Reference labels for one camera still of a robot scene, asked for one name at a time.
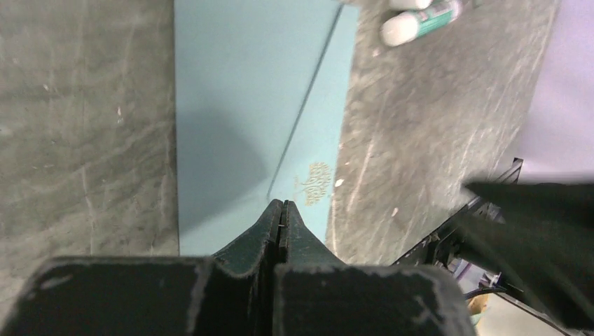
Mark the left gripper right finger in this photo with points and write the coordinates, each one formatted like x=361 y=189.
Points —
x=318 y=294

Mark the teal envelope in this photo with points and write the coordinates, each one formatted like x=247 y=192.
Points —
x=261 y=88

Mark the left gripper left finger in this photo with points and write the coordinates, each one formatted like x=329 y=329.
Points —
x=228 y=293

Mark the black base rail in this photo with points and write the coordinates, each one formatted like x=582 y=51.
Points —
x=497 y=230

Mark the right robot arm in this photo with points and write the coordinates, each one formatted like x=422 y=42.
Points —
x=543 y=245

